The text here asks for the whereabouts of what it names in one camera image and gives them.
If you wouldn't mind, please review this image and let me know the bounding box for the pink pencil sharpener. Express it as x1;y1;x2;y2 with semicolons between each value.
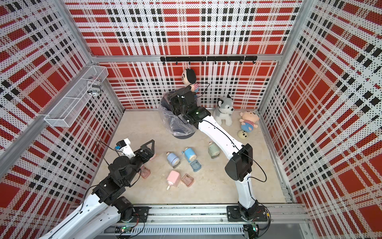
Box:
167;170;181;190

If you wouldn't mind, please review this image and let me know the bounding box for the bright blue pencil sharpener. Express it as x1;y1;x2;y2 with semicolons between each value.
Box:
182;147;197;163

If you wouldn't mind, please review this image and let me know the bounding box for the clear plastic bin liner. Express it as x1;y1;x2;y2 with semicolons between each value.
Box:
157;89;200;137

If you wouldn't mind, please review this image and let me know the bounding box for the pink pig plush blue shirt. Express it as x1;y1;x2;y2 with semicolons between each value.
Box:
239;111;260;132

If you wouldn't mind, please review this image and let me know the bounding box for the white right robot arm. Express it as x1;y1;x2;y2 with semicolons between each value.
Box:
164;87;259;221

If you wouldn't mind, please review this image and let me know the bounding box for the light blue pencil sharpener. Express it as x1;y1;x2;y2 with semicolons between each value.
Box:
167;152;180;168

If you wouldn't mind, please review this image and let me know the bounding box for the small striped can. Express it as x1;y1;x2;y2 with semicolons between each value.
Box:
87;77;101;97

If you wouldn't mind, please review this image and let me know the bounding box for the black hook rail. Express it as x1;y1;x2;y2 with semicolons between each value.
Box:
160;56;258;64

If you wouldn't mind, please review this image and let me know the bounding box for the green pencil sharpener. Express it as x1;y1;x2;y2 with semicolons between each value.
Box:
208;142;220;159

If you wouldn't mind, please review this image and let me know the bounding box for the white wire mesh shelf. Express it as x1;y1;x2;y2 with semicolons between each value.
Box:
44;65;108;127

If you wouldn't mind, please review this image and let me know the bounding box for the hanging boy doll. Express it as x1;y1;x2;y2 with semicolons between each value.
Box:
182;69;199;93

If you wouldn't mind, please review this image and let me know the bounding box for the dark grey trash bin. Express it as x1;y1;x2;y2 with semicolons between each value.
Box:
159;89;199;140

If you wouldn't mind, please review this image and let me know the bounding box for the aluminium front rail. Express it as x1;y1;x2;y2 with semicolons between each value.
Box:
97;204;315;239

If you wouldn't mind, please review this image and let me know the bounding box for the grey white husky plush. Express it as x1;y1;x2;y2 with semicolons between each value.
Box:
213;94;234;126

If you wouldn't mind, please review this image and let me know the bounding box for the cream round face ball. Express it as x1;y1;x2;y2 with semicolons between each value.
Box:
237;130;248;139

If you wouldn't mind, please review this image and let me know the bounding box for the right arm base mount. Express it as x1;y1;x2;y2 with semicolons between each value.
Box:
226;205;268;222

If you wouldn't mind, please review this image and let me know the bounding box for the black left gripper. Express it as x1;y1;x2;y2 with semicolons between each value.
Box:
123;140;155;185

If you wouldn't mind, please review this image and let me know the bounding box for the pink sharpener shavings tray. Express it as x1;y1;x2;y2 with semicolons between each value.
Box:
181;173;195;187

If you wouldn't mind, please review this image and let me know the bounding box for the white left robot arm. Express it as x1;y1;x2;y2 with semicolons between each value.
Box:
43;139;155;239

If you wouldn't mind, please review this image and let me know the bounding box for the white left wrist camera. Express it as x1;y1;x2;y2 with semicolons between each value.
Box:
115;138;136;158

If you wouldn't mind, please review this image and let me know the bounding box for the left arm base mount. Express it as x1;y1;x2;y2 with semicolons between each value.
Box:
120;206;150;223

